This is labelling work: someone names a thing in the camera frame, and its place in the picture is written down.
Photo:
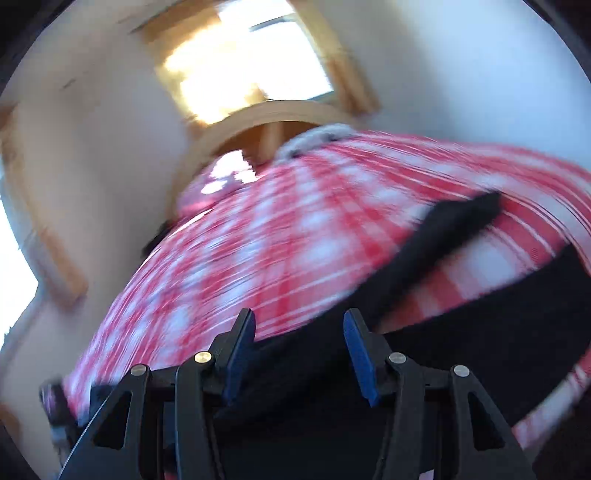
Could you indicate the red plaid bedspread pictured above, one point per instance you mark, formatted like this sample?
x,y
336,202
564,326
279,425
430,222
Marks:
x,y
277,230

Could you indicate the white patterned pillow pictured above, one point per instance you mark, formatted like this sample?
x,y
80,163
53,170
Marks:
x,y
316,137

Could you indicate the black pants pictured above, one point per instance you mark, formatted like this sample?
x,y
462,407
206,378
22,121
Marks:
x,y
485,346

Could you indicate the narrow yellow curtain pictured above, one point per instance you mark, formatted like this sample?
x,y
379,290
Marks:
x,y
351,69

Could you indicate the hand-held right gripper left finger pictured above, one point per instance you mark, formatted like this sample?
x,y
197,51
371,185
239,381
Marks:
x,y
240,355

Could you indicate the side window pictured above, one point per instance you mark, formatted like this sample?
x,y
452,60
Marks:
x,y
14,277

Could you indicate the yellow side window curtain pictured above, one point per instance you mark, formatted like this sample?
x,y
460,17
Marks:
x,y
51,240

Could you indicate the wide yellow sheer curtain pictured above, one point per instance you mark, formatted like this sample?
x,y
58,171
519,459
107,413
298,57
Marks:
x,y
194,69

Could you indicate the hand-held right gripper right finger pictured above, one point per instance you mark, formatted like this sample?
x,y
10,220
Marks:
x,y
362,360

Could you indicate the pink pillow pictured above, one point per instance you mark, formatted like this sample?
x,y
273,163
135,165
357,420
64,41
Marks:
x,y
221,174

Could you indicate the cream wooden headboard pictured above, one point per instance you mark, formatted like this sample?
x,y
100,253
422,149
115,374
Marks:
x,y
231,122

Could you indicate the dark cloth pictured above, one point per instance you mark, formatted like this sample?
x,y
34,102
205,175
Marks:
x,y
154,237

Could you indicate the window with white frame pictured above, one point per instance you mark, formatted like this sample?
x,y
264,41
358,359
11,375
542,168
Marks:
x,y
277,60

